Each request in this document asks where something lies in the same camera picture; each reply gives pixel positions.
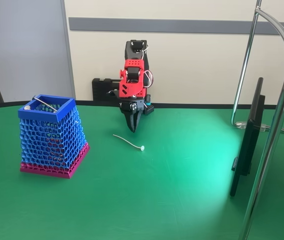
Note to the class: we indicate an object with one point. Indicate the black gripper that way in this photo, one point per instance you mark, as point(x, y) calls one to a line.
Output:
point(129, 109)

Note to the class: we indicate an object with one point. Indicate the black LED light panel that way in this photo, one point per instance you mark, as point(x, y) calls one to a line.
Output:
point(249, 140)

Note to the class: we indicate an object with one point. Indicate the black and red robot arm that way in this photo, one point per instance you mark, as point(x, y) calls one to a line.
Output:
point(131, 65)

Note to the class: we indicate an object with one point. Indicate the blue and magenta mesh basket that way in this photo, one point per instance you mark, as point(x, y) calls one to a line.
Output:
point(51, 140)

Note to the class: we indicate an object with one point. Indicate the chrome tube stand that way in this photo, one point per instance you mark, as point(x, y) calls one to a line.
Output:
point(272, 140)

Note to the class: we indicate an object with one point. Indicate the black clamp with teal knob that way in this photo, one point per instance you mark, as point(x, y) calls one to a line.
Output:
point(148, 107)

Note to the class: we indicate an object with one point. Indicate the grey wall rail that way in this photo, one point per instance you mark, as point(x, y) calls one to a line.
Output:
point(181, 25)

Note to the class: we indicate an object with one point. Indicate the grey door panel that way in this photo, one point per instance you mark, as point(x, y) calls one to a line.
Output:
point(26, 37)

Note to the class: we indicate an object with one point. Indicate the clear plastic clip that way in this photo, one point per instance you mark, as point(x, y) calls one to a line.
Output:
point(263, 128)

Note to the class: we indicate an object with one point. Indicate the green cloth with black edge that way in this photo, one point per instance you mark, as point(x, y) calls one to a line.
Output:
point(131, 190)

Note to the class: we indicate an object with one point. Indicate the black plastic case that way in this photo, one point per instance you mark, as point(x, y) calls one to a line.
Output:
point(104, 88)

